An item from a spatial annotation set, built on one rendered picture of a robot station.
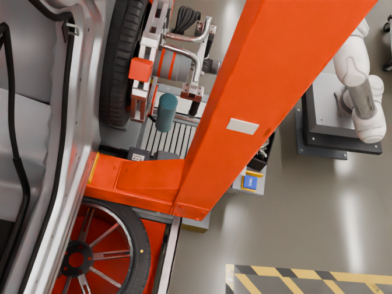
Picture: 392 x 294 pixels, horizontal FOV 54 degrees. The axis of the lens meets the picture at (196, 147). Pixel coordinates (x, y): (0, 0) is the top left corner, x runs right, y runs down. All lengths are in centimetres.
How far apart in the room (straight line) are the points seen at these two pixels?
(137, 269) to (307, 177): 139
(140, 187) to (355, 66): 103
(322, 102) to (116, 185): 140
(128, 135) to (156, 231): 59
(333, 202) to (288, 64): 204
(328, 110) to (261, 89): 169
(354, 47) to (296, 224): 122
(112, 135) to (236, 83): 154
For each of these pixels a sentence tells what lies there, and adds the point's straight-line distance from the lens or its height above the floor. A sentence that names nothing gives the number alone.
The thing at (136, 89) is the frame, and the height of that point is 98.
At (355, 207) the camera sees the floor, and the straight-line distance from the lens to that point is 280.
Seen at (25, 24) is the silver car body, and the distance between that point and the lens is 139.
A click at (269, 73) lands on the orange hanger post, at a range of 77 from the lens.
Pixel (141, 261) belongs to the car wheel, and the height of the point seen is 50.
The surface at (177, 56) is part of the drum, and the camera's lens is 172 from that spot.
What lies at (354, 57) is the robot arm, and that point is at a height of 110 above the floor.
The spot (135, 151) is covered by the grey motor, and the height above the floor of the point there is 43.
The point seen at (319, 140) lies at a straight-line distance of 249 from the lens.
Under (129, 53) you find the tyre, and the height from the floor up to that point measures 111.
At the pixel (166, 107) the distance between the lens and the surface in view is 179.
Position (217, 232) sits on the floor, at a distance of 239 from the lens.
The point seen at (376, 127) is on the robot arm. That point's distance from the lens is 228.
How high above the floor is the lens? 228
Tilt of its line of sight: 64 degrees down
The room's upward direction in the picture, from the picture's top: 23 degrees clockwise
